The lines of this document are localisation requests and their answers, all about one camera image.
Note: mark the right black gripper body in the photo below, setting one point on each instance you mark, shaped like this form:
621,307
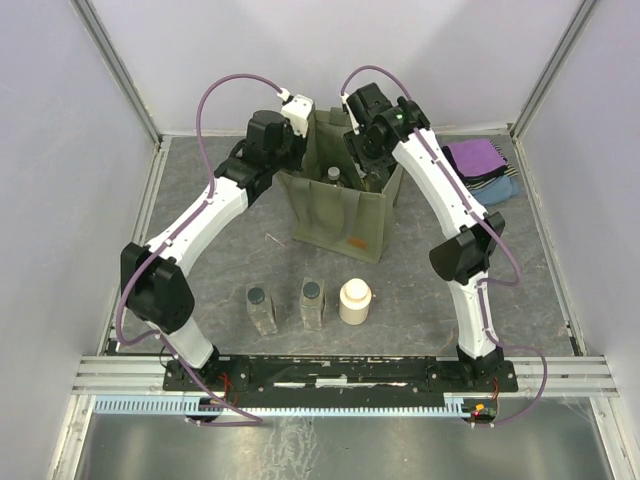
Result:
366,157

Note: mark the chrome dome clear bottle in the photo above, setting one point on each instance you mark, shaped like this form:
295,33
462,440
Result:
334,177

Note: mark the green canvas bag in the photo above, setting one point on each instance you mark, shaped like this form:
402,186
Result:
357,220

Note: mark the cream cylindrical jar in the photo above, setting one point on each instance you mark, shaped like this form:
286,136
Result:
355,299

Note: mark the clear square bottle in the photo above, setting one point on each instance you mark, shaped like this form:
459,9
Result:
312,303
260,309

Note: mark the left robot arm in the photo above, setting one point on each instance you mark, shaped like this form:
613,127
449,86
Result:
154,284

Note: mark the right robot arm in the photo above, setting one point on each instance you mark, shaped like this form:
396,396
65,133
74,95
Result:
462,260

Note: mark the purple folded cloth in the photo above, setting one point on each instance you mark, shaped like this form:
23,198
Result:
455,153

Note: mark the black white striped cloth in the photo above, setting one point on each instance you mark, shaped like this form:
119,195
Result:
485,163

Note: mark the blue folded cloth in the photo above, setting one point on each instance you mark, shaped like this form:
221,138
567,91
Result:
497,191

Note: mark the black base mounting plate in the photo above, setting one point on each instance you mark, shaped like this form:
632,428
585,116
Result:
237,374

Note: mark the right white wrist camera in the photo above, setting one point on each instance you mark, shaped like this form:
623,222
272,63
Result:
347,109

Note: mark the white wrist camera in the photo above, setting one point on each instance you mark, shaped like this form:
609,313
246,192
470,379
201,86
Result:
347,109
298,110

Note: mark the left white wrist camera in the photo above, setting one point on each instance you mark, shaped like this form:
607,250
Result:
298,110

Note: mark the blue slotted cable duct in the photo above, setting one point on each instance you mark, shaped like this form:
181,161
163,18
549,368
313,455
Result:
300,401

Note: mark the aluminium front rail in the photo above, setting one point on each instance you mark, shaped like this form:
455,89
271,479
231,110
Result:
143,375

